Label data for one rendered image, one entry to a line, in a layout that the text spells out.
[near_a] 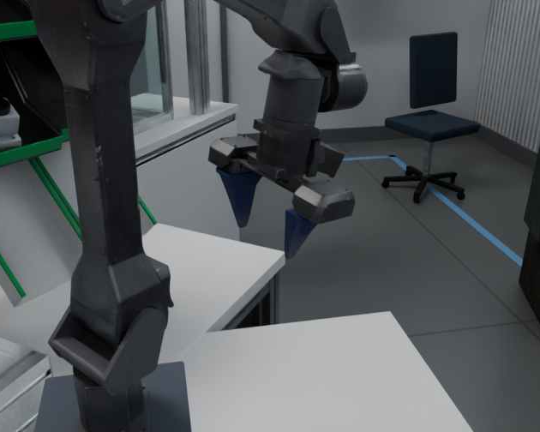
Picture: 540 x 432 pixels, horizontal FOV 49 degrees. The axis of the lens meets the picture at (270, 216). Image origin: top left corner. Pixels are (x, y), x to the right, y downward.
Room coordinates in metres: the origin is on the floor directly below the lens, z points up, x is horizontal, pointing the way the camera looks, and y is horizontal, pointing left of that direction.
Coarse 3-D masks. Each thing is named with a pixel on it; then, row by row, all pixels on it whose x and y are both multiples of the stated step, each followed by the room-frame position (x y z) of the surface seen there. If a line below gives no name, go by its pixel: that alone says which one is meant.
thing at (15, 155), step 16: (0, 48) 0.90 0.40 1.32; (0, 64) 0.90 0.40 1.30; (0, 80) 0.90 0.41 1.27; (0, 96) 0.90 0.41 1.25; (16, 96) 0.88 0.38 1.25; (32, 112) 0.86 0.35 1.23; (32, 128) 0.86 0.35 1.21; (48, 128) 0.84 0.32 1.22; (32, 144) 0.79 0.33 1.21; (48, 144) 0.81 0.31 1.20; (0, 160) 0.75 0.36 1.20; (16, 160) 0.77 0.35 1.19
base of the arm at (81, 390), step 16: (80, 384) 0.41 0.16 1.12; (96, 384) 0.40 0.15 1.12; (80, 400) 0.41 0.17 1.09; (96, 400) 0.40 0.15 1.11; (112, 400) 0.40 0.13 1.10; (128, 400) 0.41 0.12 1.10; (144, 400) 0.44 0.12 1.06; (80, 416) 0.42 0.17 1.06; (96, 416) 0.40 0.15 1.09; (112, 416) 0.40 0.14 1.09; (128, 416) 0.40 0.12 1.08; (144, 416) 0.42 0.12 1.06
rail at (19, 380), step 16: (16, 352) 0.65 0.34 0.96; (32, 352) 0.66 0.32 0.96; (0, 368) 0.62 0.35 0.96; (16, 368) 0.62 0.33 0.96; (32, 368) 0.62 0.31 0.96; (48, 368) 0.65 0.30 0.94; (0, 384) 0.59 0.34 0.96; (16, 384) 0.60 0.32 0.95; (32, 384) 0.63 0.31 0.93; (0, 400) 0.58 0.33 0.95; (16, 400) 0.60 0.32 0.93; (32, 400) 0.61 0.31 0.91; (0, 416) 0.57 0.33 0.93; (16, 416) 0.59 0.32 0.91; (32, 416) 0.61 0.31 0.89
